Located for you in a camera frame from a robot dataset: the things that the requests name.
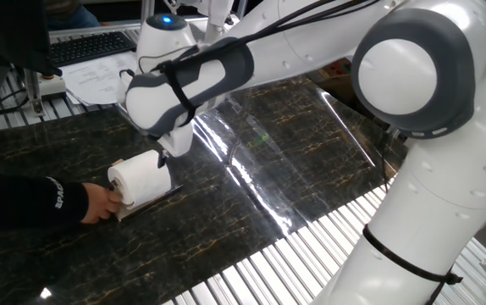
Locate seated person in jeans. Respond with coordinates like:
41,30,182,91
43,0,102,31

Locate short aluminium bracket post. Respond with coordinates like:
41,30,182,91
23,67,46,118

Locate upright aluminium frame post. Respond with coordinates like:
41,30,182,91
141,0,156,25

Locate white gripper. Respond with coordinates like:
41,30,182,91
157,123,196,169

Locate white toilet paper roll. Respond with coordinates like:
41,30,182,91
107,149,173,209

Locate black marble pattern mat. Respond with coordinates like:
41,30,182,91
0,75,409,305

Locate black camera cable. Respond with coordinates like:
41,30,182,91
118,0,379,128

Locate forearm in black sleeve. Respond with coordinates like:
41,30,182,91
0,167,91,233

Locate black keyboard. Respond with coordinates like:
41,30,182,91
49,30,138,68

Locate black computer monitor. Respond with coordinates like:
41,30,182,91
0,0,63,107

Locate shiny metal roll holder shelf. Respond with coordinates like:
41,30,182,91
108,180,184,223

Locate person's bare hand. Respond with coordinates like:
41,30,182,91
80,181,123,225

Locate white emergency stop box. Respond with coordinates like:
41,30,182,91
37,72,68,102

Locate printed white papers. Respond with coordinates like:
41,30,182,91
59,50,139,107

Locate brown cardboard box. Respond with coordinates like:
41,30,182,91
306,57,378,122

